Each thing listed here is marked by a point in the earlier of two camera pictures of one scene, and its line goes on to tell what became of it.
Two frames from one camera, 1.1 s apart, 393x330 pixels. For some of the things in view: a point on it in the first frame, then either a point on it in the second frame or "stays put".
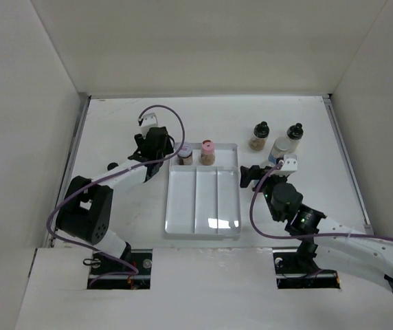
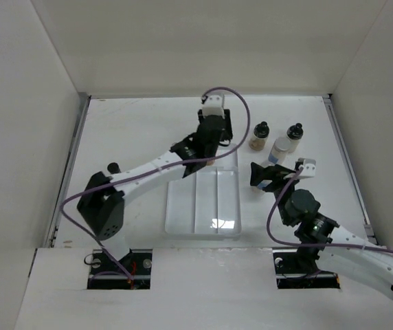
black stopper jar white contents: (294, 133) stays put
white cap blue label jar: (281, 145) stays put
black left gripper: (167, 150) to (226, 135)
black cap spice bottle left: (112, 166) stays put
